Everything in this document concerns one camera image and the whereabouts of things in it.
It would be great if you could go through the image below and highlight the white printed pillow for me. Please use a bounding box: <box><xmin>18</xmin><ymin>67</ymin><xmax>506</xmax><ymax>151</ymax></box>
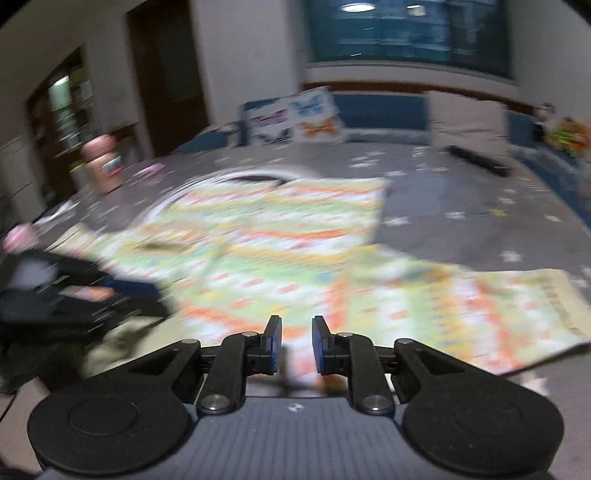
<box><xmin>242</xmin><ymin>87</ymin><xmax>348</xmax><ymax>147</ymax></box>

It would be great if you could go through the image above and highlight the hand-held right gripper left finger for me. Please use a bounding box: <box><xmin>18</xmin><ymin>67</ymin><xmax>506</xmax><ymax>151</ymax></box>
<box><xmin>124</xmin><ymin>316</ymin><xmax>283</xmax><ymax>416</ymax></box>

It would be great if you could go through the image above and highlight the blue padded headboard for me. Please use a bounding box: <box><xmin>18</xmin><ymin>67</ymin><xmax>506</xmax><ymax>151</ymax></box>
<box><xmin>331</xmin><ymin>91</ymin><xmax>429</xmax><ymax>145</ymax></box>

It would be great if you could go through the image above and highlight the wooden bookshelf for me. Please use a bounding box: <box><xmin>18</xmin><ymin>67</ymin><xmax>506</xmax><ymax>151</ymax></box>
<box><xmin>24</xmin><ymin>46</ymin><xmax>95</xmax><ymax>200</ymax></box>

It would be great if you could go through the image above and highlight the dark flat bar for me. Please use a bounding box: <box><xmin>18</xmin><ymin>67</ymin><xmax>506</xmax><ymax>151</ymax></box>
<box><xmin>444</xmin><ymin>144</ymin><xmax>511</xmax><ymax>177</ymax></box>

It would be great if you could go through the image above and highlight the colourful stuffed toy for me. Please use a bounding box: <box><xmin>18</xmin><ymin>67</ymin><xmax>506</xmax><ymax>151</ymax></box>
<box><xmin>536</xmin><ymin>102</ymin><xmax>591</xmax><ymax>160</ymax></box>

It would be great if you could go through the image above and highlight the pink white cloth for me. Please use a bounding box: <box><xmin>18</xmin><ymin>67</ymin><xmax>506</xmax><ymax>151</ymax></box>
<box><xmin>1</xmin><ymin>223</ymin><xmax>41</xmax><ymax>254</ymax></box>

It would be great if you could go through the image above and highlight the brown wooden door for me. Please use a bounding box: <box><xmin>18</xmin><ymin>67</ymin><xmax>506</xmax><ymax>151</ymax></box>
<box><xmin>126</xmin><ymin>0</ymin><xmax>209</xmax><ymax>157</ymax></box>

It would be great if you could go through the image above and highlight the teal window curtain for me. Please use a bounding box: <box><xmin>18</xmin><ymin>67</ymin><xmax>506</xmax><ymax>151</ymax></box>
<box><xmin>304</xmin><ymin>0</ymin><xmax>514</xmax><ymax>78</ymax></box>

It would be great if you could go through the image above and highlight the beige pillow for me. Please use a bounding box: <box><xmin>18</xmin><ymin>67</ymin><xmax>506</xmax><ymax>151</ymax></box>
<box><xmin>426</xmin><ymin>90</ymin><xmax>509</xmax><ymax>158</ymax></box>

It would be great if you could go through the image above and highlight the pink plush toy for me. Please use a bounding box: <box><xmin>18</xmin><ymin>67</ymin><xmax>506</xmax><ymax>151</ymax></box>
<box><xmin>81</xmin><ymin>134</ymin><xmax>124</xmax><ymax>193</ymax></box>

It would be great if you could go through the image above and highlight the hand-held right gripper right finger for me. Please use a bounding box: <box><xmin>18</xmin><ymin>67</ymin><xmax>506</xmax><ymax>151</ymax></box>
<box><xmin>312</xmin><ymin>316</ymin><xmax>468</xmax><ymax>415</ymax></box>

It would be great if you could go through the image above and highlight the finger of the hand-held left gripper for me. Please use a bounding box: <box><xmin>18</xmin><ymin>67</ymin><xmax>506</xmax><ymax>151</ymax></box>
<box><xmin>107</xmin><ymin>276</ymin><xmax>161</xmax><ymax>298</ymax></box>

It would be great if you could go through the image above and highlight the green orange patterned garment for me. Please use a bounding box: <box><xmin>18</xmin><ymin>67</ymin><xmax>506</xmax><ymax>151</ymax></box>
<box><xmin>58</xmin><ymin>176</ymin><xmax>583</xmax><ymax>376</ymax></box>

